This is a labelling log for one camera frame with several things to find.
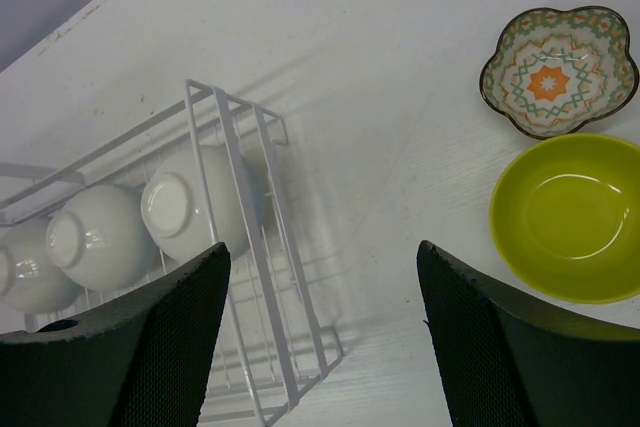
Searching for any lime green bowl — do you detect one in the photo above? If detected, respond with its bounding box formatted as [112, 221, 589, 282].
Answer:
[489, 134, 639, 304]

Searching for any patterned flower-shaped bowl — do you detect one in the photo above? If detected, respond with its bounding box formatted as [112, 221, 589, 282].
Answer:
[479, 6, 639, 140]

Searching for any white wire dish rack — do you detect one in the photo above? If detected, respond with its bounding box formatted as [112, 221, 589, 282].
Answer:
[1, 80, 331, 426]

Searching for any white bowl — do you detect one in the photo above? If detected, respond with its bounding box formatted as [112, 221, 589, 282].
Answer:
[1, 218, 80, 314]
[45, 185, 157, 291]
[141, 145, 249, 263]

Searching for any white bowl left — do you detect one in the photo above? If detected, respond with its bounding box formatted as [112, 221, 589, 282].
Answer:
[1, 218, 80, 314]

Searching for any white bowl right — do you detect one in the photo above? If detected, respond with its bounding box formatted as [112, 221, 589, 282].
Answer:
[141, 145, 249, 263]

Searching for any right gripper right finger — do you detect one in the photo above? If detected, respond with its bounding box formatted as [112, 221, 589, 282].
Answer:
[417, 241, 639, 426]

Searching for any white bowl middle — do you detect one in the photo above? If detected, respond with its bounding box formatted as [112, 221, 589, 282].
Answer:
[45, 185, 157, 291]

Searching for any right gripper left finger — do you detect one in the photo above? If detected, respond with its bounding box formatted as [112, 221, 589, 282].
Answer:
[1, 243, 231, 426]

